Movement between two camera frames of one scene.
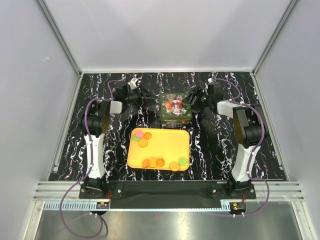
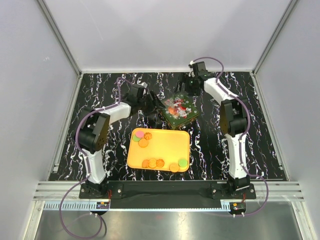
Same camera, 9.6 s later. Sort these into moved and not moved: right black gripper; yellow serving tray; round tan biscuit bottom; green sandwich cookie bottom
Moved: right black gripper
Not moved: green sandwich cookie bottom; round tan biscuit bottom; yellow serving tray
